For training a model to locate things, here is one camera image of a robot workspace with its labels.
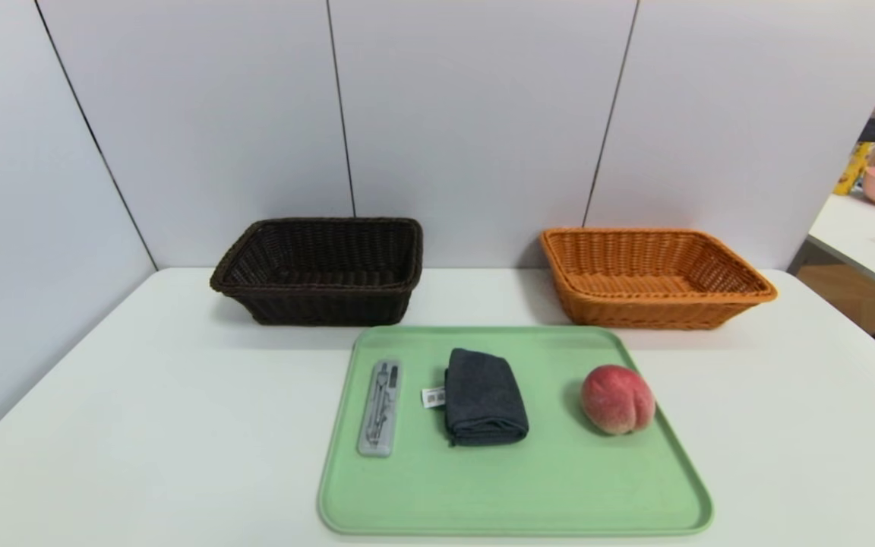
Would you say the white side table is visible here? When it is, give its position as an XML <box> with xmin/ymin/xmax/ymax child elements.
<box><xmin>787</xmin><ymin>191</ymin><xmax>875</xmax><ymax>299</ymax></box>

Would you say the red peach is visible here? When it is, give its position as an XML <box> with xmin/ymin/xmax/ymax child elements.
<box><xmin>580</xmin><ymin>365</ymin><xmax>656</xmax><ymax>436</ymax></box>

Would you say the light green plastic tray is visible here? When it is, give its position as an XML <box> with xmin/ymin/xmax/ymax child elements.
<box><xmin>317</xmin><ymin>326</ymin><xmax>714</xmax><ymax>537</ymax></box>

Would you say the orange wicker basket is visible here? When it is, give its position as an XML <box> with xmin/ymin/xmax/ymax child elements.
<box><xmin>541</xmin><ymin>227</ymin><xmax>779</xmax><ymax>330</ymax></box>

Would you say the dark brown wicker basket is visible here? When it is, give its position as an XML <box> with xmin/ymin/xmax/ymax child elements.
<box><xmin>210</xmin><ymin>217</ymin><xmax>424</xmax><ymax>327</ymax></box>

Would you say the compass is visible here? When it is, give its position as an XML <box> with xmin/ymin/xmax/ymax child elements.
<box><xmin>357</xmin><ymin>359</ymin><xmax>403</xmax><ymax>458</ymax></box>

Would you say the dark grey towel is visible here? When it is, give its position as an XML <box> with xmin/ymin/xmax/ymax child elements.
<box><xmin>421</xmin><ymin>348</ymin><xmax>530</xmax><ymax>447</ymax></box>

